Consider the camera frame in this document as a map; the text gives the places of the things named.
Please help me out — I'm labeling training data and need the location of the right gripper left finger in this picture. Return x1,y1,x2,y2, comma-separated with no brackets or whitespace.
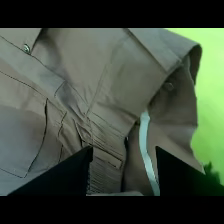
7,145,94,197

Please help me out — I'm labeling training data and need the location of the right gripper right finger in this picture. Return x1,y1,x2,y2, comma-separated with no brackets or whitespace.
155,145,224,197

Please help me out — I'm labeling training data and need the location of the brown shirt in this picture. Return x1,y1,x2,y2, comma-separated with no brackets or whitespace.
0,27,206,197

